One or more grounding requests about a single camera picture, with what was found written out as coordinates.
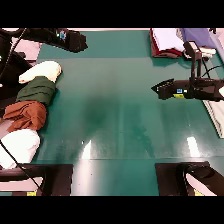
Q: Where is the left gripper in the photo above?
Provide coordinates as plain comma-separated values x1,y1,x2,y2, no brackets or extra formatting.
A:
67,29,89,54

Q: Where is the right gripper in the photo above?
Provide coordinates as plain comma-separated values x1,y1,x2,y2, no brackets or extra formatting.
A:
150,78,193,101

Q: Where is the cream T-shirt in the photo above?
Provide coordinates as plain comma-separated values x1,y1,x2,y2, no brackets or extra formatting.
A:
18,60,63,85

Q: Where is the pale lilac garment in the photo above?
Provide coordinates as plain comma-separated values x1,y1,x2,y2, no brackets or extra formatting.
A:
152,28,185,53

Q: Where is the white garment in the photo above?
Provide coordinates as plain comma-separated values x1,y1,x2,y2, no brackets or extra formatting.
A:
0,128,42,170
191,46,218,61

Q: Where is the blue garment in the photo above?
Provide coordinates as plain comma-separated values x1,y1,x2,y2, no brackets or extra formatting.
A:
179,28,218,51

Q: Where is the dark green garment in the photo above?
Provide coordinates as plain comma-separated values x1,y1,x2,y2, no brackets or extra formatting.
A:
15,75,58,107

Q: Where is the brown garment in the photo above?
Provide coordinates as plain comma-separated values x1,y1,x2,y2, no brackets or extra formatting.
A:
2,100,49,134

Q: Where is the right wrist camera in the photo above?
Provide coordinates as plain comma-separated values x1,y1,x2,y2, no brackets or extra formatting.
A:
182,40,205,82

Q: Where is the black cable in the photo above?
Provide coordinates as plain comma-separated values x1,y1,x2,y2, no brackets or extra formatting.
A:
201,64,224,80
0,139,45,196

